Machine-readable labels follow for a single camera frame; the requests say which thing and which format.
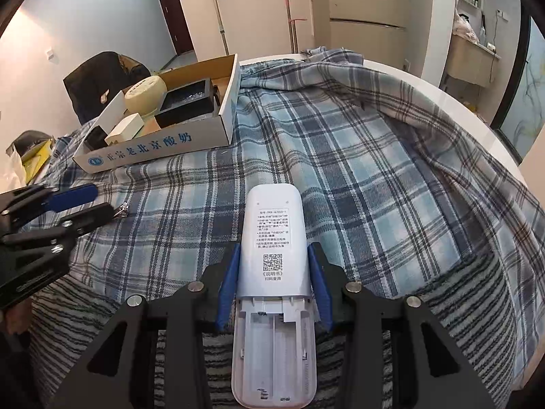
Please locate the small black box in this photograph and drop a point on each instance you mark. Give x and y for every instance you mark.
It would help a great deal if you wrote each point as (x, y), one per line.
(96, 137)

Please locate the black jacket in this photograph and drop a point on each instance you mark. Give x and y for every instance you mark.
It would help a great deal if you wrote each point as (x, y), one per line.
(93, 81)

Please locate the patterned glass door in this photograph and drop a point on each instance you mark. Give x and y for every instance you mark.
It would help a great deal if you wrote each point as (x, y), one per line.
(523, 102)

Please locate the round cream container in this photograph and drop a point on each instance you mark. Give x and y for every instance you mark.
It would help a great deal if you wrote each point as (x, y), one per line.
(144, 93)

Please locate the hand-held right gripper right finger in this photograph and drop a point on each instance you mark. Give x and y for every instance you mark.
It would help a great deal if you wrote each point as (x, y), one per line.
(321, 285)

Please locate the white adapter box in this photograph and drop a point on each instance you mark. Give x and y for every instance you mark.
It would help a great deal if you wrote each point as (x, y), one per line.
(125, 130)

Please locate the blue plaid cloth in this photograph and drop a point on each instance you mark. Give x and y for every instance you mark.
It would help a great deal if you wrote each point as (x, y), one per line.
(362, 157)

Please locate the small silver metal piece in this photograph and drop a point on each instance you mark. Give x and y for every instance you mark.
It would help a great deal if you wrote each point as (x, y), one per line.
(121, 210)

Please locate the black frame box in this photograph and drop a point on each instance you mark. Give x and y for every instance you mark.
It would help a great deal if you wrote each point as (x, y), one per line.
(183, 115)

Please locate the person's left hand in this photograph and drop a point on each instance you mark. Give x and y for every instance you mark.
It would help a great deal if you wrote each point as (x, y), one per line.
(19, 315)

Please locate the red broom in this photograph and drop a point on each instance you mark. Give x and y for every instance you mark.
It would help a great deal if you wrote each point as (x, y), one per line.
(291, 21)

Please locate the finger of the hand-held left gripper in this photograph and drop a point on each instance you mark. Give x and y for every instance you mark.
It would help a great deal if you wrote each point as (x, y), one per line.
(85, 221)
(74, 196)

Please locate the pink cloth pile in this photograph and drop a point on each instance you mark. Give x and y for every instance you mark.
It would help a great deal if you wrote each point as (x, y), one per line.
(465, 23)

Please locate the grey bag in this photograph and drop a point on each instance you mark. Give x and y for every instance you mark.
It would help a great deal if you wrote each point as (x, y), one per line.
(30, 140)

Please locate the grey mop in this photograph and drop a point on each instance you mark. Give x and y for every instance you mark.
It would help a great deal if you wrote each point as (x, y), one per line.
(218, 12)

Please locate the yellow bag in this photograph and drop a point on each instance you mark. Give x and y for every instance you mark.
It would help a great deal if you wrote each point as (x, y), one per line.
(38, 162)

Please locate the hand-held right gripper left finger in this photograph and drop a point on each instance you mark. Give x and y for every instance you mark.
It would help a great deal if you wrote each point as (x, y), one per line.
(230, 285)

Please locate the beige vanity cabinet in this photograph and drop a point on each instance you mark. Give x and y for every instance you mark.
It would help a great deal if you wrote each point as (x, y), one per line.
(470, 61)

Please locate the beige refrigerator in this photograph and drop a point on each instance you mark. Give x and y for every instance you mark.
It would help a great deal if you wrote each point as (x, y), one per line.
(370, 8)

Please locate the white wall socket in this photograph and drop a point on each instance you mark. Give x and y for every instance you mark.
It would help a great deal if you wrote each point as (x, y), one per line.
(502, 13)

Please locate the dark brown door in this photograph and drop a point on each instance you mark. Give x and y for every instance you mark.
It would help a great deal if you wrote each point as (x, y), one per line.
(172, 8)

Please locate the white remote control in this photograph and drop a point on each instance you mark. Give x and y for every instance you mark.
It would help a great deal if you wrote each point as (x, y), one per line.
(272, 230)

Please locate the cardboard box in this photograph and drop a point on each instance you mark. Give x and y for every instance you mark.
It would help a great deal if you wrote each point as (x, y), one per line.
(170, 145)

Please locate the grey striped towel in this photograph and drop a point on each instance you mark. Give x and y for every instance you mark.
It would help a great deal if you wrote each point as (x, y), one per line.
(447, 306)

